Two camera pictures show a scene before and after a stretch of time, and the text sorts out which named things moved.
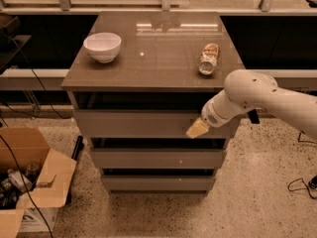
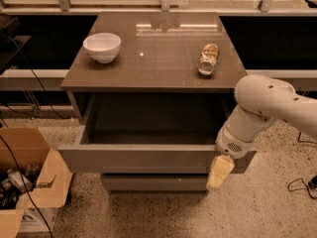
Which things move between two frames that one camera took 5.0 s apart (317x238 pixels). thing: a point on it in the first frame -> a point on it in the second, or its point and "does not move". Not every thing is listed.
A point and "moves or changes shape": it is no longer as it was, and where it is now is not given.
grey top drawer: [145, 124] moves or changes shape
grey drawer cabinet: [137, 80] does not move
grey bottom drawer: [156, 182] does not move
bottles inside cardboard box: [12, 185] does not move
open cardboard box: [38, 212] does not move
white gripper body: [211, 115] -> [230, 143]
